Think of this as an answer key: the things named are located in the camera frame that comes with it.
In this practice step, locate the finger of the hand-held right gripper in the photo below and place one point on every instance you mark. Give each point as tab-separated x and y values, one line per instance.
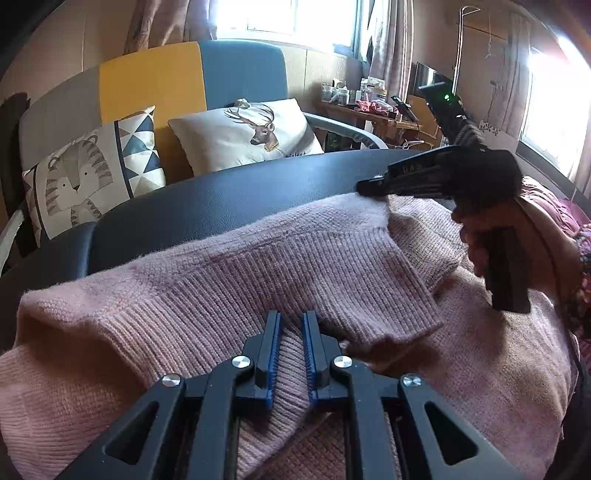
378	184

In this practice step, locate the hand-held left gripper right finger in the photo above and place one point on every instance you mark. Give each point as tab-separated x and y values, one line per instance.
310	360

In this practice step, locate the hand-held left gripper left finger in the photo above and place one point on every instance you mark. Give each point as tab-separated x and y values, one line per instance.
274	360

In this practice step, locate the pink knit sweater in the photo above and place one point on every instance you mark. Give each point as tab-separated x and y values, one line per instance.
184	300

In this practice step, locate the person's right hand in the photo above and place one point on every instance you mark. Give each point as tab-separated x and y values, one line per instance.
549	249

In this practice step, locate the white printed box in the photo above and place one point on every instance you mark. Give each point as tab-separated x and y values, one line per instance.
501	134

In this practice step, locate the wooden side table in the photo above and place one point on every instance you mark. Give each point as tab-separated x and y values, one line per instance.
369	122

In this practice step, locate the magenta fuzzy cloth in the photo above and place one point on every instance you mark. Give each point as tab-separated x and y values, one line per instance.
558	207

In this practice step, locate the clutter of small jars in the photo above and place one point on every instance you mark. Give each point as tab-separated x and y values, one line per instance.
351	97

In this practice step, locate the window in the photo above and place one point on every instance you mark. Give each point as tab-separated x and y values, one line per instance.
549	106
286	18

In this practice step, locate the flat screen monitor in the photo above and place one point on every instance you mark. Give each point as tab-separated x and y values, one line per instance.
427	76

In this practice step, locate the pink curtain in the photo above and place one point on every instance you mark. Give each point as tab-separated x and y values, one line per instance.
392	46
157	23

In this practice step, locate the deer print cushion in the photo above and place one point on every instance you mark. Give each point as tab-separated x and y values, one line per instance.
221	138

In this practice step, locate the grey yellow blue sofa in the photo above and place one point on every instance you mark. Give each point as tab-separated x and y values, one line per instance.
240	69

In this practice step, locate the tiger print cushion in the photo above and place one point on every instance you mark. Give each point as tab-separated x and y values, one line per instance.
78	175

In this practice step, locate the metal clothes rail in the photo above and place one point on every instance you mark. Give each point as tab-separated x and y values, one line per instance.
459	46

